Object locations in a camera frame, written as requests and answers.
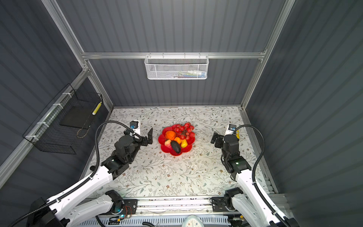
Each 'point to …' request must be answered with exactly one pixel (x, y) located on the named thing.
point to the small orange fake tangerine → (178, 139)
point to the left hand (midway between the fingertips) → (143, 127)
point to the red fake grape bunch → (185, 131)
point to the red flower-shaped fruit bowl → (186, 145)
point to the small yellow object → (237, 134)
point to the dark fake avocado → (176, 146)
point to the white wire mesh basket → (176, 68)
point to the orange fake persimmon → (170, 135)
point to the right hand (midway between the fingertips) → (224, 134)
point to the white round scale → (193, 221)
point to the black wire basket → (62, 126)
